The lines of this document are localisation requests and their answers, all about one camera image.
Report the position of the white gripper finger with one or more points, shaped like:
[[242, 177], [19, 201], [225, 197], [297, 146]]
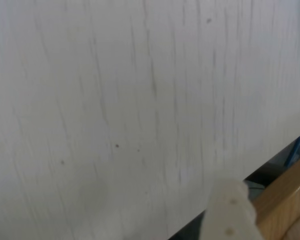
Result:
[[227, 215]]

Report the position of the light wooden desk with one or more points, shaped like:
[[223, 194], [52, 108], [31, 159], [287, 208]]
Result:
[[282, 195]]

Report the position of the blue box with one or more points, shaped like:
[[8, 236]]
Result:
[[298, 150]]

